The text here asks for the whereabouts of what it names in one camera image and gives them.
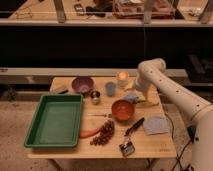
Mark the black cable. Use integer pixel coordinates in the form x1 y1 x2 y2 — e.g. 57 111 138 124
163 105 198 171

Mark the purple bowl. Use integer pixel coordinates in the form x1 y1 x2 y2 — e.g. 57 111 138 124
71 76 94 95

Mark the clear plastic box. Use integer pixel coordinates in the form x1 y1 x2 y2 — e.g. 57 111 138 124
112 0 175 19

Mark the black brush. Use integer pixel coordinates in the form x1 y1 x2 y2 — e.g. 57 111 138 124
124 117 145 136

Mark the metal spoon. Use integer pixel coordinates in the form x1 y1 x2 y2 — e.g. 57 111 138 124
88 114 112 118

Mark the bunch of red grapes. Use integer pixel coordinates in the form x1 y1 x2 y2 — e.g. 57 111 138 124
90 120 115 145

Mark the grey block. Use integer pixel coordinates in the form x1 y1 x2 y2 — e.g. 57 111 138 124
52 85 68 94

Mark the yellow banana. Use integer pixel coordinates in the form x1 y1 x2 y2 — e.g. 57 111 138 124
136 100 159 108

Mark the green plastic tray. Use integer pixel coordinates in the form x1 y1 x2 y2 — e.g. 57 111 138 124
24 94 83 148

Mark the blue cup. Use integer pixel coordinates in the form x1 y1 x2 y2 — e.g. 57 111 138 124
105 82 116 97

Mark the small metal cup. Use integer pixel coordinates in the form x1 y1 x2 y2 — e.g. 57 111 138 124
90 91 100 105

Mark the blue sponge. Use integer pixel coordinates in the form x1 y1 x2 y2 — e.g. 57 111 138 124
124 93 139 103

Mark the black remote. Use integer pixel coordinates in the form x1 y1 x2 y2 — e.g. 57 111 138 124
74 4 85 16

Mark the black foot pedal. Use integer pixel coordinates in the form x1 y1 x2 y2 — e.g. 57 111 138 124
187 125 196 142

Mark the orange bowl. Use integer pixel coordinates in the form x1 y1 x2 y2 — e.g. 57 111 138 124
111 99 135 121

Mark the grey cloth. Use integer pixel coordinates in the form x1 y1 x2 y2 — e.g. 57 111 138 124
143 116 169 135

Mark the orange carrot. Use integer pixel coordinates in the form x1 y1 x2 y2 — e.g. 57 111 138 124
79 127 101 139

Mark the wooden table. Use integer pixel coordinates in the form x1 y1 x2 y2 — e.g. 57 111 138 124
28 77 176 159

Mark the small metal binder clip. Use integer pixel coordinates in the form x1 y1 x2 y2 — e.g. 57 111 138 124
119 138 135 157

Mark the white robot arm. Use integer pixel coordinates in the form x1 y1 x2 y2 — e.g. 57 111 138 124
133 58 213 171

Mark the glass candle jar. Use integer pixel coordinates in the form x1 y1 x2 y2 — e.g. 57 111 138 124
116 71 129 88

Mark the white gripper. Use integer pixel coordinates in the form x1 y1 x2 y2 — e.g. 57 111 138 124
133 76 151 100

